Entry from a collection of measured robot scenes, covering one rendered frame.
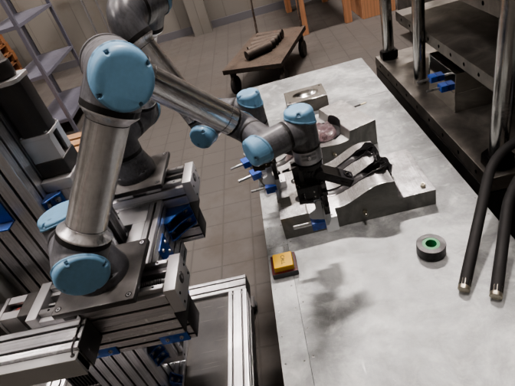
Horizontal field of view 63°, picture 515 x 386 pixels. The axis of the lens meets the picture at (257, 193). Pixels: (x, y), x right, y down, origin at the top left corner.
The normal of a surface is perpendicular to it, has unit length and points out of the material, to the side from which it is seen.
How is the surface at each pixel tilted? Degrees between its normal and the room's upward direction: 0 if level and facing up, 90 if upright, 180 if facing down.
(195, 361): 0
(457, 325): 0
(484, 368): 0
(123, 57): 85
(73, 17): 90
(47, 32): 90
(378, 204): 90
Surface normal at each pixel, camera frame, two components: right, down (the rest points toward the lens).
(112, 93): 0.49, 0.31
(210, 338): -0.25, -0.78
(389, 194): 0.07, 0.58
